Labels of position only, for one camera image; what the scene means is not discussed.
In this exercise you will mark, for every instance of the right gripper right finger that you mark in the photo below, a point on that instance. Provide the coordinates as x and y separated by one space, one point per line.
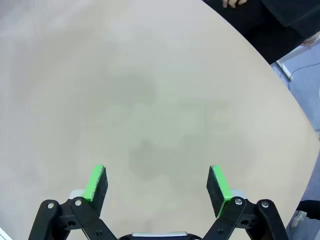
217 190

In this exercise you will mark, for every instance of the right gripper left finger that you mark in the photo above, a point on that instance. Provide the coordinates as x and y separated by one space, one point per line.
97 190

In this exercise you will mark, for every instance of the person's left hand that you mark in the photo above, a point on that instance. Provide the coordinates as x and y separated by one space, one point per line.
311 40

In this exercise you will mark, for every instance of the person's right hand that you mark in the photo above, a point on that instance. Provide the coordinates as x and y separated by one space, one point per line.
232 2

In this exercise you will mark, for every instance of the grey shoe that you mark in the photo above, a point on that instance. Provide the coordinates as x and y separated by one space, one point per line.
298 219

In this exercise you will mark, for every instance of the white power strip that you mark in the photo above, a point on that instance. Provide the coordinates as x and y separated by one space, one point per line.
300 60

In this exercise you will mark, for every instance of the person in black clothes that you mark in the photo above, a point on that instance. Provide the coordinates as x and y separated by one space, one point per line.
270 30

